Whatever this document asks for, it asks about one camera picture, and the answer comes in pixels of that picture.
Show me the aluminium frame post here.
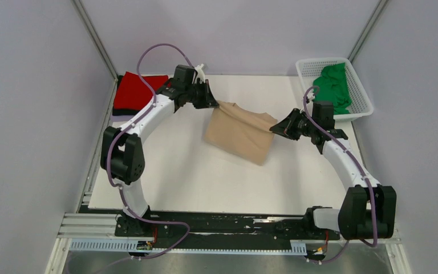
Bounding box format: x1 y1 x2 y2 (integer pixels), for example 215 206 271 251
347 0 390 63
71 0 119 80

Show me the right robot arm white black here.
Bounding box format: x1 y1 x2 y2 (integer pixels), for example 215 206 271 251
270 101 397 247

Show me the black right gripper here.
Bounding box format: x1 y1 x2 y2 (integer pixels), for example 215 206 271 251
270 108 317 141

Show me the beige t shirt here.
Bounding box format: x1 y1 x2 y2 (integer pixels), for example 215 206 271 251
204 100 278 166

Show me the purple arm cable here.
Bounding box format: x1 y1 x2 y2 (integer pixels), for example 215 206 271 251
302 85 379 264
106 43 191 260

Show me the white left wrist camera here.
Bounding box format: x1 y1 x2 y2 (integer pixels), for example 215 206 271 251
194 63 208 83

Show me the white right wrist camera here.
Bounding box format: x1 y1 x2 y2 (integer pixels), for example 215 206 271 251
306 92 315 104

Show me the green t shirt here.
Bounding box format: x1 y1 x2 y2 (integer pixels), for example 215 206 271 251
313 63 352 115

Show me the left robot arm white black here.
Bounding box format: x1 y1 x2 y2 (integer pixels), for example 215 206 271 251
100 63 219 236

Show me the right aluminium frame post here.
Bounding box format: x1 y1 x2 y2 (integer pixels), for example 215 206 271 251
347 0 390 63

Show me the folded black t shirt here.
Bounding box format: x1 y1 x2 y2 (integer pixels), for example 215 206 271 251
112 108 140 116

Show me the white plastic basket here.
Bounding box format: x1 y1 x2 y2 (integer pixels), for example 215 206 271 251
295 57 374 122

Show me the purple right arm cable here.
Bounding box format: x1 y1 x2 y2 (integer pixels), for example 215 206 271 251
302 85 379 264

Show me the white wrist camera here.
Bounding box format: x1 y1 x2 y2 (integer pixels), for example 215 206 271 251
194 63 208 83
306 92 315 104

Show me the left aluminium frame post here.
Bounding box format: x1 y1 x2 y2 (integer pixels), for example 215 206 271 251
71 0 119 80

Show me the white slotted cable duct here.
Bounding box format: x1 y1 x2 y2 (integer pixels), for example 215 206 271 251
69 239 307 256

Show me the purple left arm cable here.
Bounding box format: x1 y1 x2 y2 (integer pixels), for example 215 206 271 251
106 43 191 260

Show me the folded red t shirt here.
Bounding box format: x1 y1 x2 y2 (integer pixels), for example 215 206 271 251
113 71 152 111

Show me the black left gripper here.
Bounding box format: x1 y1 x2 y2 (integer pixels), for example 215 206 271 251
184 79 218 109

